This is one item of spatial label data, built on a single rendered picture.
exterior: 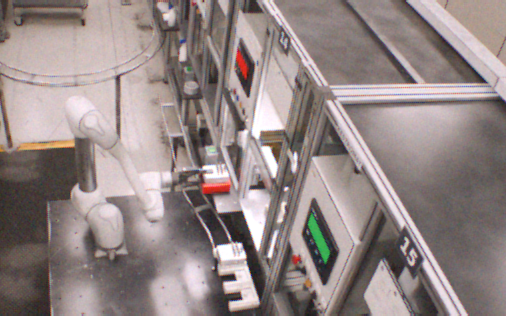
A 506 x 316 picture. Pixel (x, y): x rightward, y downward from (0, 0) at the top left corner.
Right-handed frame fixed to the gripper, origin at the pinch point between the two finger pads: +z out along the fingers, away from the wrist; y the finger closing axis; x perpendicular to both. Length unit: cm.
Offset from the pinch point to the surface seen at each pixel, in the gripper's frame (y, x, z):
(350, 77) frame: 101, -59, 38
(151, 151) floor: -99, 136, -15
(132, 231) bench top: -29, -9, -44
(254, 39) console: 83, 2, 19
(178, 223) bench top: -30.2, -5.9, -16.8
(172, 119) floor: -100, 178, 10
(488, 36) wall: -52, 225, 372
